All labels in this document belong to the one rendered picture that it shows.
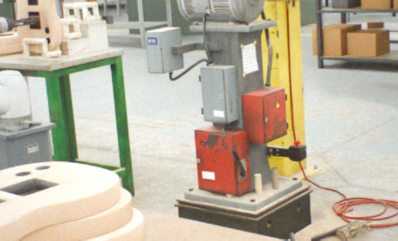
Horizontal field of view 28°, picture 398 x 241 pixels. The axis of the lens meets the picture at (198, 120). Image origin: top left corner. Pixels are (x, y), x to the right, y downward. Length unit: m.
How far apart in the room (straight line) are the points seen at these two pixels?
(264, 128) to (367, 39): 5.24
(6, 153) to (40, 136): 0.18
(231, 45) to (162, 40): 0.33
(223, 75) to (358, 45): 5.35
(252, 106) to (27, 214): 2.34
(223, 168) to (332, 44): 5.40
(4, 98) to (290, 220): 1.52
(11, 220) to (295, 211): 2.69
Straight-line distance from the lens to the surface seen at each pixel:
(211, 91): 3.87
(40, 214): 1.67
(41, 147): 4.01
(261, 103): 3.83
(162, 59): 3.83
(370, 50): 9.02
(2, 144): 3.96
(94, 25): 4.76
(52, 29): 4.54
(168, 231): 1.83
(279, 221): 4.03
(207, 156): 3.95
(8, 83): 3.95
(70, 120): 5.16
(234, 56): 3.87
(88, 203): 1.70
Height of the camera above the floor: 1.54
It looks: 13 degrees down
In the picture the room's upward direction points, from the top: 4 degrees counter-clockwise
